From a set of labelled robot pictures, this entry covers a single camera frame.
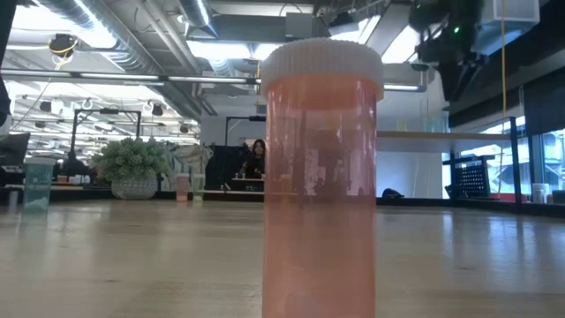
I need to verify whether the small green medicine bottle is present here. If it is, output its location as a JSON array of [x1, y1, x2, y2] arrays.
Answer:
[[192, 173, 207, 203]]

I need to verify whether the long ceiling light bar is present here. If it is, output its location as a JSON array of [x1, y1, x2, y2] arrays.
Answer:
[[0, 68, 427, 93]]

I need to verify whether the green plant in white pot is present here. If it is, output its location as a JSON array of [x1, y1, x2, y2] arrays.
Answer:
[[91, 136, 171, 201]]

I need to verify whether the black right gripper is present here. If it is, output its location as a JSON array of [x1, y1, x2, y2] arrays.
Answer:
[[417, 26, 489, 102]]

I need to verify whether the person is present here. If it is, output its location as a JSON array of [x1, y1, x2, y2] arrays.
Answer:
[[240, 139, 268, 180], [60, 148, 92, 178]]

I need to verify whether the wooden shelf with black frame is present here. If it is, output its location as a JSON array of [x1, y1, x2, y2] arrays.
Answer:
[[376, 115, 522, 211]]

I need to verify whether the small pink medicine bottle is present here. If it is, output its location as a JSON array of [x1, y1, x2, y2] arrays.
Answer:
[[175, 172, 191, 203]]

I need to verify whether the black perforated metal rack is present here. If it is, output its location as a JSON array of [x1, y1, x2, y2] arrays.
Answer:
[[442, 154, 496, 201]]

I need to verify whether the patterned grey cloth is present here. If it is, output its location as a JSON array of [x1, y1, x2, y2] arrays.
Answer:
[[169, 143, 214, 178]]

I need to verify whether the black metal frame stand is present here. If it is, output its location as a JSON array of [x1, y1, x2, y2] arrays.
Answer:
[[224, 115, 266, 147], [70, 109, 143, 178]]

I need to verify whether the black yellow ceiling cable reel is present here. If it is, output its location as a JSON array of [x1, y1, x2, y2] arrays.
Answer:
[[47, 33, 80, 58]]

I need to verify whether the black monitor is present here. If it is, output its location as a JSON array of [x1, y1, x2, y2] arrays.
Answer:
[[0, 132, 31, 168]]

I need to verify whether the white plastic tub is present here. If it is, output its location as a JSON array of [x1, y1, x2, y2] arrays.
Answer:
[[531, 182, 552, 204]]

